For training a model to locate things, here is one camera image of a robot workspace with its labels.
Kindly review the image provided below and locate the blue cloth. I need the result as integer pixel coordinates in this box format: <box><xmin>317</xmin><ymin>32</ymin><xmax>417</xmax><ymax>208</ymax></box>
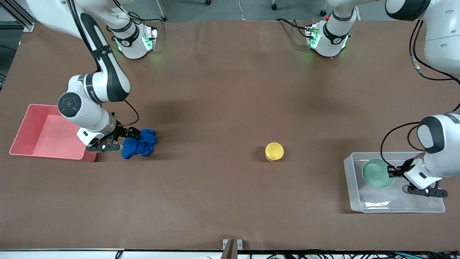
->
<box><xmin>121</xmin><ymin>129</ymin><xmax>158</xmax><ymax>160</ymax></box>

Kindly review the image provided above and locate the green plastic bowl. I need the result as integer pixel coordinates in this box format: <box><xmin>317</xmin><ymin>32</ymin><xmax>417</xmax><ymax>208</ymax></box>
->
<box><xmin>362</xmin><ymin>159</ymin><xmax>396</xmax><ymax>188</ymax></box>

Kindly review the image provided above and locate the yellow plastic cup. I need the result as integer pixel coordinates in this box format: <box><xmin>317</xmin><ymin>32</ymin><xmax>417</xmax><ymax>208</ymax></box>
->
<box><xmin>265</xmin><ymin>142</ymin><xmax>284</xmax><ymax>162</ymax></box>

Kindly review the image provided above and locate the clear plastic box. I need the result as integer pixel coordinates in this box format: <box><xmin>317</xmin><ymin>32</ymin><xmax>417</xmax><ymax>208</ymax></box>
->
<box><xmin>344</xmin><ymin>151</ymin><xmax>446</xmax><ymax>213</ymax></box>

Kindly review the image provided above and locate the pink plastic bin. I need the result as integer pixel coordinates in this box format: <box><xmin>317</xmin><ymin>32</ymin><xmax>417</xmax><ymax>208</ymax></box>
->
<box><xmin>9</xmin><ymin>104</ymin><xmax>98</xmax><ymax>163</ymax></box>

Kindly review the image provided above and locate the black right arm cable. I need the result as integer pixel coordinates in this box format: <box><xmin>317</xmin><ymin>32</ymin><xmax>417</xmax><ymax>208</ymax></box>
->
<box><xmin>68</xmin><ymin>0</ymin><xmax>140</xmax><ymax>127</ymax></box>

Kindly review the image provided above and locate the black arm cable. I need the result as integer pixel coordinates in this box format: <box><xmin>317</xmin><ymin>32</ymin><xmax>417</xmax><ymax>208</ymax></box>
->
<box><xmin>68</xmin><ymin>0</ymin><xmax>140</xmax><ymax>127</ymax></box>
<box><xmin>380</xmin><ymin>20</ymin><xmax>460</xmax><ymax>170</ymax></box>

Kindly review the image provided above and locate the black right base cable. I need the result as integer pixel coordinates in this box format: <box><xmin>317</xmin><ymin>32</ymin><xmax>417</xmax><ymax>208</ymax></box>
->
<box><xmin>128</xmin><ymin>12</ymin><xmax>163</xmax><ymax>33</ymax></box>

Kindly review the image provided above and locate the black base cable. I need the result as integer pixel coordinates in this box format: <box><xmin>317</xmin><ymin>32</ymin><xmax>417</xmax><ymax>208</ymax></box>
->
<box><xmin>128</xmin><ymin>12</ymin><xmax>163</xmax><ymax>33</ymax></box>
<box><xmin>276</xmin><ymin>18</ymin><xmax>312</xmax><ymax>38</ymax></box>

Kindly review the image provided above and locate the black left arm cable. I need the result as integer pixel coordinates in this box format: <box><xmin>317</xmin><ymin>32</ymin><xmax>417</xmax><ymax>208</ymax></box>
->
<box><xmin>380</xmin><ymin>20</ymin><xmax>460</xmax><ymax>170</ymax></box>

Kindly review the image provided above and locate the aluminium frame profile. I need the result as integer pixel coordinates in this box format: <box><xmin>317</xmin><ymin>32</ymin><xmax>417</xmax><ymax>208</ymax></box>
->
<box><xmin>0</xmin><ymin>0</ymin><xmax>36</xmax><ymax>32</ymax></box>

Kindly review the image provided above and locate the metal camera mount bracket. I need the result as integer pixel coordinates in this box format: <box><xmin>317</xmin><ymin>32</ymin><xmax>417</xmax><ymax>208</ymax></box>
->
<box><xmin>222</xmin><ymin>238</ymin><xmax>243</xmax><ymax>259</ymax></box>

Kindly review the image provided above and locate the black left base cable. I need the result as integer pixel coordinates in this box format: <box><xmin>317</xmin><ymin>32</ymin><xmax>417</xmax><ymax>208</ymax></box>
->
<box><xmin>276</xmin><ymin>18</ymin><xmax>312</xmax><ymax>38</ymax></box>

